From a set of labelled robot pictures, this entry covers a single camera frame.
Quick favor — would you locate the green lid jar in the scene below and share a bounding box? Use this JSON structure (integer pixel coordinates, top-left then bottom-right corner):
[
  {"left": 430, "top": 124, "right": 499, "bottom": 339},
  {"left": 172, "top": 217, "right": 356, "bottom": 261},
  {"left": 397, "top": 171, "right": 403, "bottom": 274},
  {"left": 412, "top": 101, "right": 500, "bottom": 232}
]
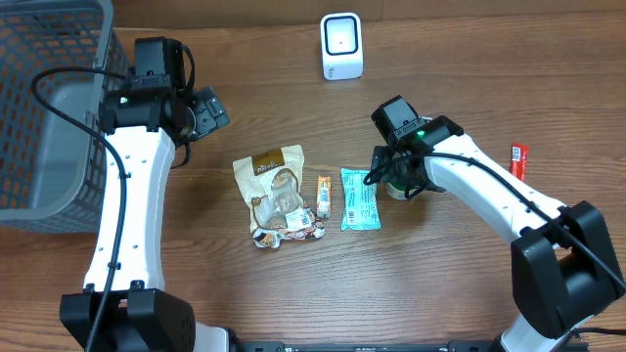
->
[{"left": 384, "top": 182, "right": 414, "bottom": 200}]

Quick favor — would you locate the teal tissue packet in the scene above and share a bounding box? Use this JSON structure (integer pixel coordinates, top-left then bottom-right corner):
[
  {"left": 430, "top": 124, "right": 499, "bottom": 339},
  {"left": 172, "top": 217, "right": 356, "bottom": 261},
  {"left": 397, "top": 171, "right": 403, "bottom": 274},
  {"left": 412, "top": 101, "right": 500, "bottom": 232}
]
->
[{"left": 340, "top": 168, "right": 381, "bottom": 231}]

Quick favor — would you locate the orange white snack packet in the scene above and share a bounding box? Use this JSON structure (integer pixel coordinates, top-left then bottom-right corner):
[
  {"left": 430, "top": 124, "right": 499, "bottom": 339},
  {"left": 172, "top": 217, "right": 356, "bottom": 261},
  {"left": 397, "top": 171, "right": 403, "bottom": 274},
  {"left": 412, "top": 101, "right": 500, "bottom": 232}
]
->
[{"left": 317, "top": 176, "right": 332, "bottom": 219}]

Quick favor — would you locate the red snack bar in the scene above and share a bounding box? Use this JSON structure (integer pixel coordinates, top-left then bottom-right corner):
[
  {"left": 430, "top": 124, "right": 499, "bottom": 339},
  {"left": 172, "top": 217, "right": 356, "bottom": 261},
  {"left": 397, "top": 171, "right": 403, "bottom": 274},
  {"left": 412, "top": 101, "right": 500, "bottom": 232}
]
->
[{"left": 510, "top": 143, "right": 529, "bottom": 182}]

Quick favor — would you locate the white snack wrapper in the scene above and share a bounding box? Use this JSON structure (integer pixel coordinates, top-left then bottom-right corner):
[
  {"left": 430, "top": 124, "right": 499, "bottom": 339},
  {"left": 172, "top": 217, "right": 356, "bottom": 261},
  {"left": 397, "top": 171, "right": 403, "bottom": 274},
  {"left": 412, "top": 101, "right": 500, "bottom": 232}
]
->
[{"left": 233, "top": 145, "right": 325, "bottom": 248}]

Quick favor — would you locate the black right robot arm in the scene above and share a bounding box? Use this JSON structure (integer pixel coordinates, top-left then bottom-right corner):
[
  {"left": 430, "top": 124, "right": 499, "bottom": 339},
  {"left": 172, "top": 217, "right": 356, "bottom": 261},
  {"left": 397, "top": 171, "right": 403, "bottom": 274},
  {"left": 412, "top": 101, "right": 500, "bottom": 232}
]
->
[{"left": 364, "top": 96, "right": 625, "bottom": 351}]

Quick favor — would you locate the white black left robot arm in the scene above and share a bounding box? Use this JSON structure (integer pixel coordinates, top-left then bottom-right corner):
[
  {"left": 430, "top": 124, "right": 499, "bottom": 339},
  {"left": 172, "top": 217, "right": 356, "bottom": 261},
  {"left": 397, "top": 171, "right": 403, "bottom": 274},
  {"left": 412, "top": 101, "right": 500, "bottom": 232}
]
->
[{"left": 60, "top": 37, "right": 235, "bottom": 351}]

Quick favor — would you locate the white barcode scanner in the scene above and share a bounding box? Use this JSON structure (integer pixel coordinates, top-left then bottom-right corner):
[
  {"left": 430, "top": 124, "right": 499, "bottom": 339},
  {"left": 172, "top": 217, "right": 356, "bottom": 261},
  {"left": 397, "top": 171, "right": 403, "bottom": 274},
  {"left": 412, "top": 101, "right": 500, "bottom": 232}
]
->
[{"left": 320, "top": 12, "right": 364, "bottom": 81}]

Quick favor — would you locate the grey plastic mesh basket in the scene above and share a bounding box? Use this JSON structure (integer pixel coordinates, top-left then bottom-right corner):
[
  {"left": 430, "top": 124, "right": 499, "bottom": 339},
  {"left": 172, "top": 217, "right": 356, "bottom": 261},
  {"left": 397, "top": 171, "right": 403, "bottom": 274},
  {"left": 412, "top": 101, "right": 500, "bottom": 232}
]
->
[{"left": 1, "top": 0, "right": 129, "bottom": 233}]

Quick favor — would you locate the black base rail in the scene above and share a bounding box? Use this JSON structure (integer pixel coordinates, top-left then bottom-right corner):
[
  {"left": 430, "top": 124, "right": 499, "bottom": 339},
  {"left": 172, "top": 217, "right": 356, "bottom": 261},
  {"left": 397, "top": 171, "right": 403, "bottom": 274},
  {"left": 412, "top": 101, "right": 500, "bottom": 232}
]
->
[{"left": 229, "top": 339, "right": 591, "bottom": 352}]

